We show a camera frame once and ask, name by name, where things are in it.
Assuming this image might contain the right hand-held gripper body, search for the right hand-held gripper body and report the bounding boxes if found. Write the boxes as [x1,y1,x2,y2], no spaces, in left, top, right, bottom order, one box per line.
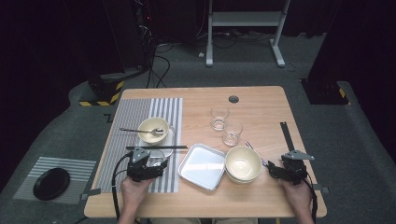
[280,149,316,187]

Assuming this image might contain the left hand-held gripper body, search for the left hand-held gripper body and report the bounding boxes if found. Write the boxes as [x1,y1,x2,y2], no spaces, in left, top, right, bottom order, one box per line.
[126,146,161,183]

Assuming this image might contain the clear drinking glass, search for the clear drinking glass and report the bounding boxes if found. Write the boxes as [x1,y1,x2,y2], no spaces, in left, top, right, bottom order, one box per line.
[210,105,231,131]
[148,149,168,171]
[222,119,244,147]

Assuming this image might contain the metal spoon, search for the metal spoon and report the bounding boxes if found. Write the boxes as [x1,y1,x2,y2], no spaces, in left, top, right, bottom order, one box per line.
[245,141,271,169]
[247,142,265,164]
[119,127,165,137]

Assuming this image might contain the white square plate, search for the white square plate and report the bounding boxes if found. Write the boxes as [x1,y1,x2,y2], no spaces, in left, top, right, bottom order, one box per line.
[136,126,176,159]
[177,143,226,191]

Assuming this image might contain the bundle of black chopsticks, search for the bundle of black chopsticks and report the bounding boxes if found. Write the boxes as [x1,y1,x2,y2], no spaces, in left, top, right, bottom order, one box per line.
[279,120,295,153]

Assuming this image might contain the cream bowl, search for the cream bowl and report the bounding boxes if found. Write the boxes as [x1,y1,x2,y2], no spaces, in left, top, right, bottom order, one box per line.
[137,117,170,145]
[227,174,262,185]
[224,145,263,181]

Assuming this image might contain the person's left hand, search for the person's left hand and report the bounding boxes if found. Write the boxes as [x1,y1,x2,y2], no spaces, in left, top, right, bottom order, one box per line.
[120,176,155,216]

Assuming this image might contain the person's right hand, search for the person's right hand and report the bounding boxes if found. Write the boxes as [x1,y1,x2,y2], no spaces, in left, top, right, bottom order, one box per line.
[280,181,313,217]

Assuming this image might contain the grey tape piece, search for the grey tape piece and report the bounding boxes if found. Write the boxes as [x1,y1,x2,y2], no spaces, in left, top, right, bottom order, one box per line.
[312,184,330,194]

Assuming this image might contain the striped grey white placemat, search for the striped grey white placemat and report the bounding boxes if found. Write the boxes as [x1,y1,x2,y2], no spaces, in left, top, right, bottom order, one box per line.
[96,97,184,194]

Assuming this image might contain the small striped grey mat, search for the small striped grey mat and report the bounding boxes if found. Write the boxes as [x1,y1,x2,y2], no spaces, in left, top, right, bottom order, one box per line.
[12,156,97,205]

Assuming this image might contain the black stand base hazard tape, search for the black stand base hazard tape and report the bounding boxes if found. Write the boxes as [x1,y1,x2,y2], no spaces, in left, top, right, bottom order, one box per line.
[299,77,351,105]
[78,73,125,107]

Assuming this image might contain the black round dish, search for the black round dish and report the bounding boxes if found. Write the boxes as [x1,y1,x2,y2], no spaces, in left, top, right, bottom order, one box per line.
[33,167,71,202]

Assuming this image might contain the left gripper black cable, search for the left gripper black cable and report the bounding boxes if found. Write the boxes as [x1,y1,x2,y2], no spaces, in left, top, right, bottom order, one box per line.
[111,151,134,221]

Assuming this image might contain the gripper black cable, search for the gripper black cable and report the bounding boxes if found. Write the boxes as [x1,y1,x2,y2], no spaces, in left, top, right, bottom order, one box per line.
[303,176,318,223]
[111,151,134,221]

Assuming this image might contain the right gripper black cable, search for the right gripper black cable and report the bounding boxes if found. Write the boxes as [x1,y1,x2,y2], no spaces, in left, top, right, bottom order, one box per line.
[303,176,318,223]

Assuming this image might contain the black looped cables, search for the black looped cables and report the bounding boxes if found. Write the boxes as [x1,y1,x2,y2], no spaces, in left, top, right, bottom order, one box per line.
[144,43,172,89]

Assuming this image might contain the tangled dark cables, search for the tangled dark cables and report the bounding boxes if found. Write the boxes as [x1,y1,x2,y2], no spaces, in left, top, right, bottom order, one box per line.
[213,29,276,49]

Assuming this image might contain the dark equipment rack with wires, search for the dark equipment rack with wires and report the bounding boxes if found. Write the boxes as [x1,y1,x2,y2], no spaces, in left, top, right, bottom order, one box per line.
[134,0,158,71]

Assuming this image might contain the white metal stand frame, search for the white metal stand frame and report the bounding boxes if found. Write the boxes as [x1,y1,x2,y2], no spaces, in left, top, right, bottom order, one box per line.
[205,0,292,68]

